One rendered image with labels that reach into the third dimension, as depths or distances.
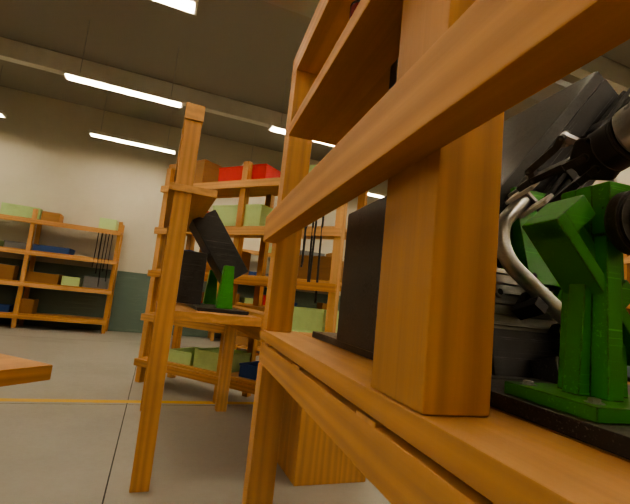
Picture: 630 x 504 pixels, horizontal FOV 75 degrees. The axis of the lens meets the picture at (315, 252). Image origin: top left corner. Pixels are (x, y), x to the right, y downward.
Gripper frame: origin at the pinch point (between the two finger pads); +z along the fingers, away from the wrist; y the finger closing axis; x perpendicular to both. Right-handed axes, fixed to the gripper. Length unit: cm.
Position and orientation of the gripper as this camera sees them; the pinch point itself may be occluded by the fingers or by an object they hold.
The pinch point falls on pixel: (528, 199)
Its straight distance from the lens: 89.8
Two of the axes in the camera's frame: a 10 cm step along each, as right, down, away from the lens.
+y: -6.4, -7.6, 0.9
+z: -2.9, 3.5, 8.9
